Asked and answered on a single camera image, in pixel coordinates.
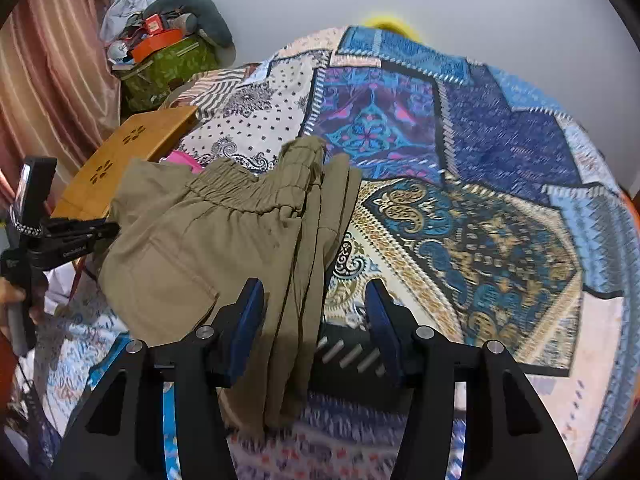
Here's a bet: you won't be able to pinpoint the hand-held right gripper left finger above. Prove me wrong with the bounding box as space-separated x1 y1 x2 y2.
47 277 266 480

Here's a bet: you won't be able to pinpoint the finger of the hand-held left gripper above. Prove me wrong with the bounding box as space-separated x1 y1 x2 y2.
30 234 114 269
47 217 121 241

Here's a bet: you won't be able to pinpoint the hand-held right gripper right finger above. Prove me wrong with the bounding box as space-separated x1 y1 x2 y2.
364 278 581 480

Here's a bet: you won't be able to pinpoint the khaki pants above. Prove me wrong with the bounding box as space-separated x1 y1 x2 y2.
97 136 363 433

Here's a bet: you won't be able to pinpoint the person's left hand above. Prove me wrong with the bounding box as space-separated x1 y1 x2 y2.
0 277 49 341

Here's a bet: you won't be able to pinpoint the wooden lap desk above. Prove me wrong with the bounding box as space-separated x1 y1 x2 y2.
50 105 199 223

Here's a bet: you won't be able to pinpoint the pink cloth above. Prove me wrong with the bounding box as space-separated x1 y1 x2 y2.
160 150 204 174

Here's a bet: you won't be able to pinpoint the striped brown curtain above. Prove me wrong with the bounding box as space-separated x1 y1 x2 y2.
0 0 123 211

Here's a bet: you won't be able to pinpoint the green storage box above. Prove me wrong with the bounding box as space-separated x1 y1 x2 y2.
117 32 221 114

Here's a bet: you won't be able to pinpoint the blue patchwork blanket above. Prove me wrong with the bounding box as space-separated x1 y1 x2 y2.
30 25 640 480

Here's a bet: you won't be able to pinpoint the orange box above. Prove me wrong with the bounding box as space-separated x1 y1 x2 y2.
131 27 185 61

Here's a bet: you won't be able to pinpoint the striped orange white blanket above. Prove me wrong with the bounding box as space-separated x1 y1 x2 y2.
172 65 274 111

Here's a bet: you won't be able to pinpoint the white crumpled cloth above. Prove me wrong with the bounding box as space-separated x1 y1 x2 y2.
100 0 154 41

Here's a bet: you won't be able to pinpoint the grey neck pillow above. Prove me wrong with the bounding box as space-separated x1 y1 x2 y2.
145 0 235 49

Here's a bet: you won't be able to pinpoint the yellow curved tube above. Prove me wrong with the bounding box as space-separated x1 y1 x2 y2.
362 16 419 39

